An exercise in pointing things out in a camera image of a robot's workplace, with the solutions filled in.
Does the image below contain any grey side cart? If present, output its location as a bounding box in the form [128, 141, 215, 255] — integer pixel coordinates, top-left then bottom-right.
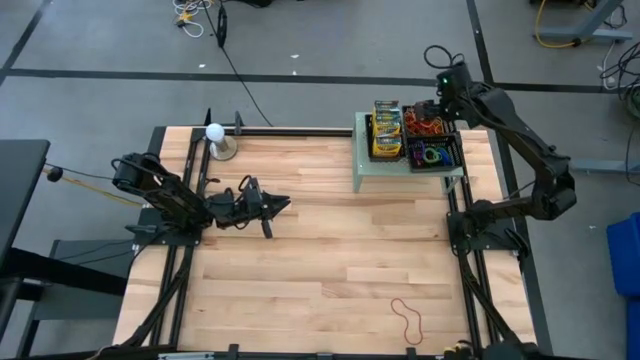
[14, 238, 137, 360]

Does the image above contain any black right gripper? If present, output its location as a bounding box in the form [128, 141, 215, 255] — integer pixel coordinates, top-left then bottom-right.
[413, 98, 454, 124]

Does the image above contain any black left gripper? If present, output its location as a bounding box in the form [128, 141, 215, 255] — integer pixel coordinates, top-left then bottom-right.
[232, 177, 292, 240]

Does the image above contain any yellow hanging cable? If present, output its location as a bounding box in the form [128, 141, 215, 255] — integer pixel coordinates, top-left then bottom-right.
[533, 0, 582, 50]

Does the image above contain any black floor cable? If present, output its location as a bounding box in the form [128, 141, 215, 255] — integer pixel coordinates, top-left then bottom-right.
[204, 0, 275, 127]

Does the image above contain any black plastic mesh basket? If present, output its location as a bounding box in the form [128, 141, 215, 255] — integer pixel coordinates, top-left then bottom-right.
[405, 133, 465, 175]
[401, 103, 458, 137]
[363, 112, 408, 166]

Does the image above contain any white bulb desk lamp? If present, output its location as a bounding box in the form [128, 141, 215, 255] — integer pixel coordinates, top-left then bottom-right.
[204, 122, 239, 162]

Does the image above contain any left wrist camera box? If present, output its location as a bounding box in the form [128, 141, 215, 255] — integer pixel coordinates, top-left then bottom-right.
[207, 192, 235, 212]

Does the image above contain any black desk top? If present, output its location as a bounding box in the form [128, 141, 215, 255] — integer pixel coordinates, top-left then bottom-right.
[0, 138, 52, 261]

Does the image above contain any yellow cord with black ball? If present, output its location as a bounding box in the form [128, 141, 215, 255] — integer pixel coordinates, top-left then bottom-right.
[42, 164, 146, 209]

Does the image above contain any bundle of floor cables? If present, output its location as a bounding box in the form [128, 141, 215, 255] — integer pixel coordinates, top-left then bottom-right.
[598, 39, 640, 121]

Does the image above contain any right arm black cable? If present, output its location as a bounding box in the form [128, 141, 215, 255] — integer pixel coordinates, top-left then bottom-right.
[423, 44, 467, 71]

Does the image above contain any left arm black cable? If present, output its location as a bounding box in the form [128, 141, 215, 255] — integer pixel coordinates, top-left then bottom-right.
[203, 173, 252, 201]

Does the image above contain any white floor cable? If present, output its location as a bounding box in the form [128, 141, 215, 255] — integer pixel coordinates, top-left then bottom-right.
[174, 0, 205, 39]

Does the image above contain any grey desk foot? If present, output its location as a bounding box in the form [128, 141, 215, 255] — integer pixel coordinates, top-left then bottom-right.
[569, 158, 640, 175]

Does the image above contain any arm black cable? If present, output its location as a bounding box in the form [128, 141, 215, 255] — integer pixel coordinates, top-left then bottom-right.
[423, 44, 467, 71]
[203, 173, 252, 201]

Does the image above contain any sage green metal riser shelf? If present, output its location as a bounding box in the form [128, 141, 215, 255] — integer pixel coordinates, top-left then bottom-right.
[352, 110, 470, 195]

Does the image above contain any blue plastic bin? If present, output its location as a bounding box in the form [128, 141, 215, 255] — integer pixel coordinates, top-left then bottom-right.
[606, 211, 640, 360]

